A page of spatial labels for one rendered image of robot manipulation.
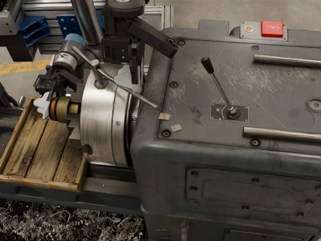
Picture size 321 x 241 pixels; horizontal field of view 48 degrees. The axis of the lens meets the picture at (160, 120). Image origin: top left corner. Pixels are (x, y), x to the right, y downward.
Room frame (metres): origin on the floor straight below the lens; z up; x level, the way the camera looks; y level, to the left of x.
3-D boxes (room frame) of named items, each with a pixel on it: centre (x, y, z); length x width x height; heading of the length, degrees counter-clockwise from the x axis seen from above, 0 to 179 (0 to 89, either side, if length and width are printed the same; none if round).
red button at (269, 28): (0.80, -0.34, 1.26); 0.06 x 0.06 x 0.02; 78
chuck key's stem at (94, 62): (0.67, 0.15, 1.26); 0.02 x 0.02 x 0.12
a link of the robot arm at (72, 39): (0.99, 0.30, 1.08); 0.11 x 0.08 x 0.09; 166
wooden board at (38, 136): (0.74, 0.39, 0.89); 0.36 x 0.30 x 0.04; 168
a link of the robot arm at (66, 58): (0.91, 0.32, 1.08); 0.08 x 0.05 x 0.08; 76
